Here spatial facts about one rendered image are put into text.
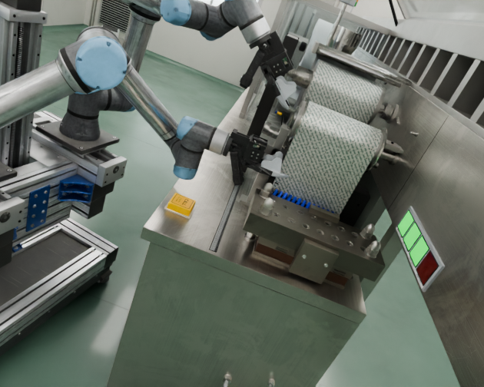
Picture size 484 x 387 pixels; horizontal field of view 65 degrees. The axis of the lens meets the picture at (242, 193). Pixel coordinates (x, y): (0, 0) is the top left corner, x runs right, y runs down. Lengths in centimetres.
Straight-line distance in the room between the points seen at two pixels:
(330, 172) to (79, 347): 131
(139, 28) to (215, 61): 536
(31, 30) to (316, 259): 111
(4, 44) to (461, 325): 134
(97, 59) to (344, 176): 75
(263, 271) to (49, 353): 110
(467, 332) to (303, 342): 59
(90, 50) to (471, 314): 92
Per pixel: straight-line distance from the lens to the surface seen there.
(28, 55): 146
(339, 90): 136
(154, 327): 128
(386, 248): 150
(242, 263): 106
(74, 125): 160
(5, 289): 182
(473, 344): 72
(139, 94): 120
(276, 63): 114
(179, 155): 120
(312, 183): 120
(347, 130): 116
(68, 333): 194
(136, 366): 145
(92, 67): 100
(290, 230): 105
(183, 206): 115
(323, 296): 111
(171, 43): 702
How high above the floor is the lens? 153
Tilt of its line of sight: 27 degrees down
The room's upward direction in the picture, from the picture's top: 22 degrees clockwise
